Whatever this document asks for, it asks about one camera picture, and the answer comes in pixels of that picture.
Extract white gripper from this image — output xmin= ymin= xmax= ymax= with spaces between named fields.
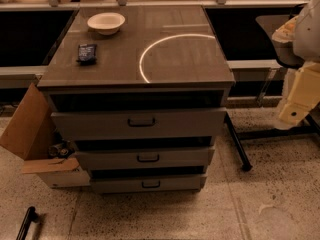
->
xmin=278 ymin=62 xmax=320 ymax=126

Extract grey drawer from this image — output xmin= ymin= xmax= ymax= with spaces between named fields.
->
xmin=75 ymin=146 xmax=214 ymax=171
xmin=90 ymin=174 xmax=207 ymax=193
xmin=51 ymin=108 xmax=226 ymax=141

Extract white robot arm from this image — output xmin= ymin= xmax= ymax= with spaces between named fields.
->
xmin=272 ymin=0 xmax=320 ymax=130

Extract grey drawer cabinet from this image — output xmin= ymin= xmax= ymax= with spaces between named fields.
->
xmin=37 ymin=5 xmax=236 ymax=145

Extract open cardboard box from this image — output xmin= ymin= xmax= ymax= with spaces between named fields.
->
xmin=0 ymin=84 xmax=90 ymax=188

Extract black side table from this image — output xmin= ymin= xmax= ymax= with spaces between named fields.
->
xmin=223 ymin=14 xmax=320 ymax=172

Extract white bowl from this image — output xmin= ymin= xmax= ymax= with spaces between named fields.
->
xmin=87 ymin=13 xmax=125 ymax=35

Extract dark snack packet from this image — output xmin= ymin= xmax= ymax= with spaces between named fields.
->
xmin=77 ymin=44 xmax=97 ymax=64

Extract cans in box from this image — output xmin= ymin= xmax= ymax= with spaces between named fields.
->
xmin=48 ymin=142 xmax=74 ymax=158

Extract black bar on floor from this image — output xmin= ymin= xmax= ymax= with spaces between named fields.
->
xmin=16 ymin=206 xmax=39 ymax=240

